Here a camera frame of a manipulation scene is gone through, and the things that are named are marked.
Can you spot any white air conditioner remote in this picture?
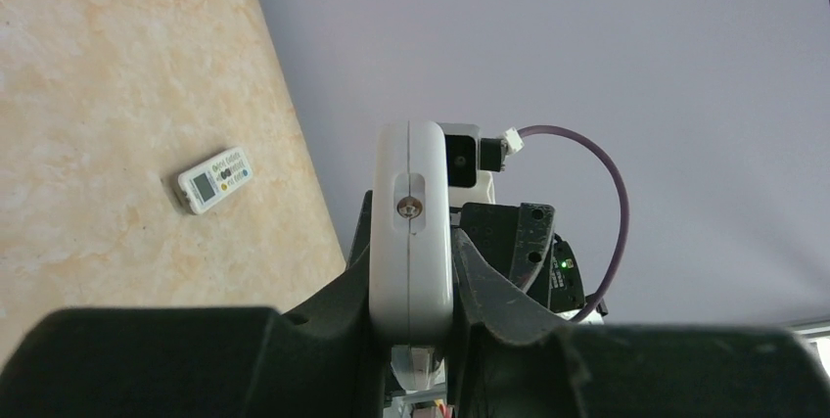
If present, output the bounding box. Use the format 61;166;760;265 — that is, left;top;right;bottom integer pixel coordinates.
176;147;254;215

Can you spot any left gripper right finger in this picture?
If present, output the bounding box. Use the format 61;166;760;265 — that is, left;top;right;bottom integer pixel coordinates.
450;229;829;417

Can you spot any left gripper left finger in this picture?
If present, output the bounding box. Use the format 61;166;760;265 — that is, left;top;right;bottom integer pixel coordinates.
1;197;389;417

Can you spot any white remote with dark screen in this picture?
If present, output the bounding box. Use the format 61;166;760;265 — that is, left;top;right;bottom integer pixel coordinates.
368;119;455;391

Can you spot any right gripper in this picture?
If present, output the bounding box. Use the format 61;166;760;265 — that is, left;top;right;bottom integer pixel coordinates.
456;203;595;319

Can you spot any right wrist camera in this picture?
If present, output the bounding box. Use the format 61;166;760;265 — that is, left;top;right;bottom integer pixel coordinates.
439;122;524;209

